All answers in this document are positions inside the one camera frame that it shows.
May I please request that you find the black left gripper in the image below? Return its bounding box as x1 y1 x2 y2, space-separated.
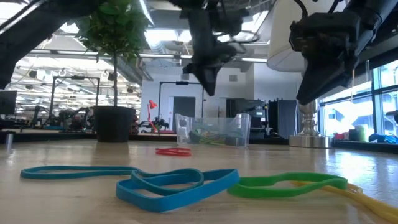
169 0 249 96

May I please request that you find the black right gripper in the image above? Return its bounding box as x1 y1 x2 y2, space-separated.
289 12 363 106

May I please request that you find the clear plastic bin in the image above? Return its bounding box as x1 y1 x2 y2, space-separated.
174 113 252 148

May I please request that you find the green rubber band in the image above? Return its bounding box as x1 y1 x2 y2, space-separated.
198 136 240 146
227 172 348 199

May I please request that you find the long red rubber band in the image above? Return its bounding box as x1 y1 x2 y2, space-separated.
154 147 192 157

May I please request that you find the yellow rubber band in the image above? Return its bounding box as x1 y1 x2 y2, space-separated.
290 181 398 223

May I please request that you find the wide blue rubber band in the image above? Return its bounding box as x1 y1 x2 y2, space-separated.
116 168 241 214

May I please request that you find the long thin blue rubber band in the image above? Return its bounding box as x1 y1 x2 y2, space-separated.
19 165 205 197

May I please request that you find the dark grey cabinet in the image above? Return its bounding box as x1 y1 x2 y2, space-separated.
172 96 197 131

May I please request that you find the long ceiling light strip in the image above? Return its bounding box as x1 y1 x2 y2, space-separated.
139 53 268 63

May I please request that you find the tall black cabinet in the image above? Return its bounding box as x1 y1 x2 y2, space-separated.
267 98 299 138

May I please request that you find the white-shade silver table lamp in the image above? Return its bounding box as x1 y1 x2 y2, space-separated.
266 0 354 149

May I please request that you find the black machine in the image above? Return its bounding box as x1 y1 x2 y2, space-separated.
226 98 269 139

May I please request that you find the pale green roll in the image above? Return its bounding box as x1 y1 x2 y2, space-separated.
355 124 369 142

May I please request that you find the red desk lamp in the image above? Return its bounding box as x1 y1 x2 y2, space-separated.
146 99 159 132

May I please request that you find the blue bag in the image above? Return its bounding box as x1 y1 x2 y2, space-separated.
369 133 398 145

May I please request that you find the small black robot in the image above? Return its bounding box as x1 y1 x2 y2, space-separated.
138 115 170 131

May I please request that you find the green plant in black pot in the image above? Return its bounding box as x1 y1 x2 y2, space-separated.
74 0 150 143

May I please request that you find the black monitor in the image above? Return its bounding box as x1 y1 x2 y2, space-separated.
0 90 18 116

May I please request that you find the black gantry frame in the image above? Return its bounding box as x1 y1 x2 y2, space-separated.
157 80 206 133

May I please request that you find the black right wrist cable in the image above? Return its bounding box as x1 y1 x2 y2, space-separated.
293 0 309 19

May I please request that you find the black station frame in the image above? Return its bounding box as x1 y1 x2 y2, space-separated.
49 75 101 125

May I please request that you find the silver metal post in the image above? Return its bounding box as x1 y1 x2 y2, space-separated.
4 130 15 149

